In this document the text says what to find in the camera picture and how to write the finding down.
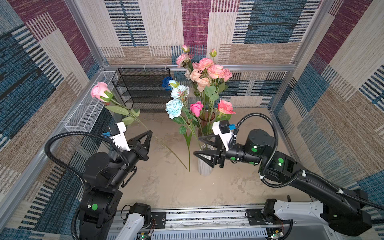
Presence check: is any red glass vase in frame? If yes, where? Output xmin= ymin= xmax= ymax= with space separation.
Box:
xmin=199 ymin=111 xmax=216 ymax=136

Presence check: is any white ribbed ceramic vase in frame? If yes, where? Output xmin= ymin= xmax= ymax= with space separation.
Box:
xmin=198 ymin=144 xmax=214 ymax=177

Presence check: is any pink rose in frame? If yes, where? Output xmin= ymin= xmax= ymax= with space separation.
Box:
xmin=206 ymin=99 xmax=235 ymax=135

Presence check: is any light blue carnation spray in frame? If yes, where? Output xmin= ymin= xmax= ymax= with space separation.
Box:
xmin=165 ymin=80 xmax=199 ymax=140

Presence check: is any magenta rose stem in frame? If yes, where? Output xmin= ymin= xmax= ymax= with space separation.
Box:
xmin=190 ymin=101 xmax=204 ymax=136

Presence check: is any blue rose stem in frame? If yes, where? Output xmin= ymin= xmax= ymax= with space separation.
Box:
xmin=162 ymin=77 xmax=173 ymax=91

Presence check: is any pink carnation spray stem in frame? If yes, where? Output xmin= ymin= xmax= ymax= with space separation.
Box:
xmin=192 ymin=50 xmax=228 ymax=114

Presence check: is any light pink rose stem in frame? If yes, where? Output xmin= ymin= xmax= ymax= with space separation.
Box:
xmin=90 ymin=81 xmax=188 ymax=170

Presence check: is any pink rose spray stem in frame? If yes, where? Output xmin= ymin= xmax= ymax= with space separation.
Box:
xmin=220 ymin=69 xmax=233 ymax=82

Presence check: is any pale peach carnation spray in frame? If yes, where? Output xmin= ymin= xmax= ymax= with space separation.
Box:
xmin=176 ymin=45 xmax=213 ymax=92

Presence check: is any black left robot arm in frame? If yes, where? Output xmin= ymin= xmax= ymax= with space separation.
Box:
xmin=44 ymin=130 xmax=153 ymax=240

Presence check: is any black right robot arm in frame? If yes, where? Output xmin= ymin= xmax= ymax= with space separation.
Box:
xmin=194 ymin=120 xmax=384 ymax=237

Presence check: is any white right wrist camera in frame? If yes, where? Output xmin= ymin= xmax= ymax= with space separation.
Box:
xmin=212 ymin=120 xmax=236 ymax=151

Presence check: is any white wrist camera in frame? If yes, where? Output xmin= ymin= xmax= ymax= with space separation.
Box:
xmin=102 ymin=122 xmax=131 ymax=152
xmin=212 ymin=120 xmax=236 ymax=151

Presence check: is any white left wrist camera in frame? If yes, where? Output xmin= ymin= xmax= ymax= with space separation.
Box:
xmin=102 ymin=122 xmax=131 ymax=152

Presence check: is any black wire shelf rack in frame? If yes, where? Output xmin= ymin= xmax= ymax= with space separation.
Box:
xmin=112 ymin=68 xmax=171 ymax=113

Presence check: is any white wire mesh basket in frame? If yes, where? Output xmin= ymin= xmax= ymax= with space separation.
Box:
xmin=65 ymin=71 xmax=114 ymax=132

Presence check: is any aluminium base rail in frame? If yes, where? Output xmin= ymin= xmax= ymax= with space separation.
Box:
xmin=119 ymin=203 xmax=304 ymax=240

